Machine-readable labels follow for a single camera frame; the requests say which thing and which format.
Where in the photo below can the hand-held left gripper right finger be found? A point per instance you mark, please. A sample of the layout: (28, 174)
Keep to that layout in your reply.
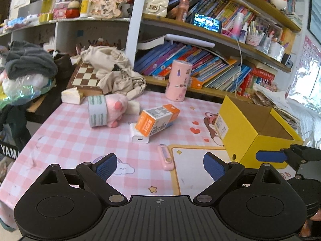
(214, 167)

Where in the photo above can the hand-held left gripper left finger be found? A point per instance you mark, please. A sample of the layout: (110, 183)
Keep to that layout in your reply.
(106, 167)

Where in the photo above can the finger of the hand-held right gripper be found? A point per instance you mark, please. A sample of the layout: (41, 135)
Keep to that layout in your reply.
(270, 156)

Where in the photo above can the yellow cardboard box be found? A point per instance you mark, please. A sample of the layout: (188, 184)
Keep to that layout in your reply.
(245, 143)

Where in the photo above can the white power bank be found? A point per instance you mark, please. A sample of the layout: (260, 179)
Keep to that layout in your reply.
(139, 138)

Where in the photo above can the small pink case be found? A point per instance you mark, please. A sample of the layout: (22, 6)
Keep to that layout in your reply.
(165, 158)

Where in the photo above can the clear packing tape roll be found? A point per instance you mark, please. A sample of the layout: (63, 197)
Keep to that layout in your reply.
(96, 111)

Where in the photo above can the pink plush pig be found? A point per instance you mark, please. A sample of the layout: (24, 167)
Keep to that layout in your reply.
(116, 108)

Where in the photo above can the cream rectangular block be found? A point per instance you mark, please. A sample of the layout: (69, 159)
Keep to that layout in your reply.
(134, 108)

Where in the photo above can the orange white toothpaste box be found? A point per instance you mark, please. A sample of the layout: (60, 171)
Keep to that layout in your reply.
(155, 120)

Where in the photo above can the pile of papers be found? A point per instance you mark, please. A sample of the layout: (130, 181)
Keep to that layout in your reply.
(278, 105)

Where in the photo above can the red boxed books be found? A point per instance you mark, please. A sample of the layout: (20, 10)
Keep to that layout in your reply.
(260, 80)

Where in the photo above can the white wedge-shaped box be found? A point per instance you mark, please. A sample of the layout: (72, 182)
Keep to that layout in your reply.
(71, 96)

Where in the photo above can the brown white chessboard box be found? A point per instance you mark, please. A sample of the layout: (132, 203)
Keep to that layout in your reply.
(84, 77)

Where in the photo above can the pink cylinder canister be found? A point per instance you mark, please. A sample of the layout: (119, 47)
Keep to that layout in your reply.
(178, 80)

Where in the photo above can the black bag white lettering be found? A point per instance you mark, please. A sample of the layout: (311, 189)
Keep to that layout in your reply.
(11, 148)

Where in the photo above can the small black stand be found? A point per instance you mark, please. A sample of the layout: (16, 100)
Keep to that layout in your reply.
(286, 59)

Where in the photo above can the row of colourful books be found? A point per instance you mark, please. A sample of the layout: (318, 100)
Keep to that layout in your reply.
(200, 65)

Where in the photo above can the beige cloth bag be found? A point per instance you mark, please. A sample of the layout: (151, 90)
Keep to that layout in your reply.
(110, 62)

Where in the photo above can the dark leather bag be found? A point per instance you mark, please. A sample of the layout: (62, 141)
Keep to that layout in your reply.
(62, 66)

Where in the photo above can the iridescent plastic bag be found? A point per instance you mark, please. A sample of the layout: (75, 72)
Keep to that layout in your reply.
(20, 90)

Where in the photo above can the white pen holder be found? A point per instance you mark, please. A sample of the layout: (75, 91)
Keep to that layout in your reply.
(255, 39)

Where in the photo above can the small white spray bottle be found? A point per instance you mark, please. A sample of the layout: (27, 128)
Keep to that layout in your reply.
(243, 35)

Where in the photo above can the white desk lamp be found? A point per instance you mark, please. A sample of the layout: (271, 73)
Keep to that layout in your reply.
(190, 40)

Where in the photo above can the grey cloth pile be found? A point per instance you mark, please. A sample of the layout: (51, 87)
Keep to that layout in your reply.
(30, 60)

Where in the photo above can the pink white gradient bottle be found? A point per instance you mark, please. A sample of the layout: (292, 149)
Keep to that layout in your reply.
(237, 27)

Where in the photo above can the black framed picture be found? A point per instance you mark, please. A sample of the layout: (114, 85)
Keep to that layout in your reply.
(315, 10)

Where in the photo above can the shelf row of thin books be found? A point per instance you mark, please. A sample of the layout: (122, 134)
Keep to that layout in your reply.
(220, 7)

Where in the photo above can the red round doll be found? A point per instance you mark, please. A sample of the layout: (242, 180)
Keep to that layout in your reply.
(73, 11)

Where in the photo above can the yellow white bottle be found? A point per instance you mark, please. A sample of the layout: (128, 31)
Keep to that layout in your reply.
(85, 6)

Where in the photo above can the brown spray bottle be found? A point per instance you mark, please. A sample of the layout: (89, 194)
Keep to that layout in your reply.
(183, 7)

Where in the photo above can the white quilted pearl purse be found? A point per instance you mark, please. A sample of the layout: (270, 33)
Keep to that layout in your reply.
(155, 6)

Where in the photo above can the pink bordered wall poster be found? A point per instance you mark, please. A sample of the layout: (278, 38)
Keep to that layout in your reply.
(308, 55)

